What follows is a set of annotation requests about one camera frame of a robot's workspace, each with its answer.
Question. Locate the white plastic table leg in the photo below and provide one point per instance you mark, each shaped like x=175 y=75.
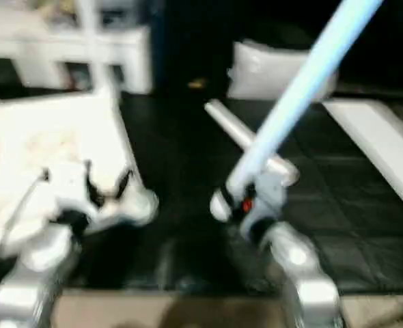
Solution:
x=232 y=123
x=95 y=48
x=304 y=89

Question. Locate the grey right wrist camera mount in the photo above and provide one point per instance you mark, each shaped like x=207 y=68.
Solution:
x=270 y=195

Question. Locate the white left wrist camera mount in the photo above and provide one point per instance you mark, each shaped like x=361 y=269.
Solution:
x=68 y=188

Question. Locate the white plastic table top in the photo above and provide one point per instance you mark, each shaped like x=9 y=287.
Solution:
x=51 y=150

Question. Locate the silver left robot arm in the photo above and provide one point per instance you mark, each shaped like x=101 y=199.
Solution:
x=37 y=273

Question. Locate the white cabinet with glass doors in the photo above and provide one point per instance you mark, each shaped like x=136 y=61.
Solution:
x=58 y=48

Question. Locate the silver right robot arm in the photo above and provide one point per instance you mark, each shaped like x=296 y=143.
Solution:
x=300 y=273

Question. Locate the black work mat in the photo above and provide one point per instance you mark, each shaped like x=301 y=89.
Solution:
x=188 y=225

